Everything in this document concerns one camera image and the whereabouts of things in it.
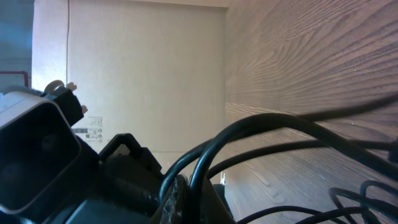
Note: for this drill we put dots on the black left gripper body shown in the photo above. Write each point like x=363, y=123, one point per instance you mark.
x=118, y=185

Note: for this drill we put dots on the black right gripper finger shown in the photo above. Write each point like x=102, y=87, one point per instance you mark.
x=175, y=209

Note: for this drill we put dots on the brown cardboard back panel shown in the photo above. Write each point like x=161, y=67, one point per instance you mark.
x=149, y=69

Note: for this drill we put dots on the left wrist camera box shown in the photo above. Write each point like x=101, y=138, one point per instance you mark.
x=42, y=160

